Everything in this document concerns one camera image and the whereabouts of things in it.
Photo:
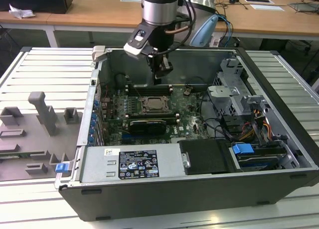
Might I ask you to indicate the green RAM stick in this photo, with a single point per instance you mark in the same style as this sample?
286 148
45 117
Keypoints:
15 155

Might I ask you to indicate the black box on desk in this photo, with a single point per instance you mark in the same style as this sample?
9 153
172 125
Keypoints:
37 0

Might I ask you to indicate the blue case latch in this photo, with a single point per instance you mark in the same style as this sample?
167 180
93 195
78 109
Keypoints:
61 168

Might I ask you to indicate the black graphics card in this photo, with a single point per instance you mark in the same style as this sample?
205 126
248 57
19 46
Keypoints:
149 128

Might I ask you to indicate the pale blue teach pendant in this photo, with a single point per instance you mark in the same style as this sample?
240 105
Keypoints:
205 31

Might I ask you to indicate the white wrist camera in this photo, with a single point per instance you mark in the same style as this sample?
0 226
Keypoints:
134 49

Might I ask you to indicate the black plastic shroud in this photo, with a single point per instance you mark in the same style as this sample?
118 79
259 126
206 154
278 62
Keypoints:
207 156

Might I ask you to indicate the small black desk device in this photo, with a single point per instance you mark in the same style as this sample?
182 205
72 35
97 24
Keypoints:
233 0

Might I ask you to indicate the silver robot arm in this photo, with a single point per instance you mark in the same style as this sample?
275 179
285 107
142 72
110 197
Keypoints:
159 10

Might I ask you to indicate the wooden desk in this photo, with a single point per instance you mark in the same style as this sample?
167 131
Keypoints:
99 12

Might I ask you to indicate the hard disk in blue carrier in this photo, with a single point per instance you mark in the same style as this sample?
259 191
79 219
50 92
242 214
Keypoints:
243 148

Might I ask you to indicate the green motherboard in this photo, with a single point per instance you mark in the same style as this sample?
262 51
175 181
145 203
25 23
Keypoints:
189 119

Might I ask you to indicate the grey parts rack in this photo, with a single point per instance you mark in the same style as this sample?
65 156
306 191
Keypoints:
30 129

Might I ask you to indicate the CPU socket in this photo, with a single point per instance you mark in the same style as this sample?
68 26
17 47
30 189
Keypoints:
149 112

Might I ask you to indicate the black office chair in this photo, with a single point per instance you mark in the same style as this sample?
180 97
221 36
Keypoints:
309 64

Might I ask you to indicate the silver power supply unit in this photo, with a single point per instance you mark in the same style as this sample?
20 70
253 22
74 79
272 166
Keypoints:
97 164

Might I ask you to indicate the black RAM slot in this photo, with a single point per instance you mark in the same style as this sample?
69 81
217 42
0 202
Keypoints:
152 119

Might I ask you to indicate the metal drive cage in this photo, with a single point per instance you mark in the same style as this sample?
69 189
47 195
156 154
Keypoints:
229 97

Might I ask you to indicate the crumpled white paper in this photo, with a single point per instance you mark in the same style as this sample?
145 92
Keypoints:
21 12

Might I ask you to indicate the black open PC case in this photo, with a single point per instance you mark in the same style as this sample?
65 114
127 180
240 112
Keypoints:
174 199

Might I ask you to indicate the small white box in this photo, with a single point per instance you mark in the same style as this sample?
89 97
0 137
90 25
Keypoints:
214 41

